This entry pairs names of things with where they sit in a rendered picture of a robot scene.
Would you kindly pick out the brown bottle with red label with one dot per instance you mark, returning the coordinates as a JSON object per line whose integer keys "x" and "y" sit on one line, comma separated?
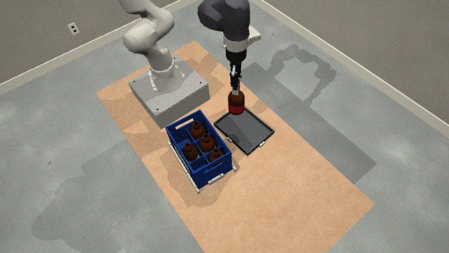
{"x": 236, "y": 103}

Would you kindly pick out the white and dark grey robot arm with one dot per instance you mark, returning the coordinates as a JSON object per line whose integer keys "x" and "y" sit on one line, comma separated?
{"x": 232, "y": 17}

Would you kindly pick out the blue plastic crate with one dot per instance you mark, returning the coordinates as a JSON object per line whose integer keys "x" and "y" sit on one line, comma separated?
{"x": 200, "y": 169}

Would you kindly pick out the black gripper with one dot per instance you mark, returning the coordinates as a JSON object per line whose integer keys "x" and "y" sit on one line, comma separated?
{"x": 235, "y": 68}

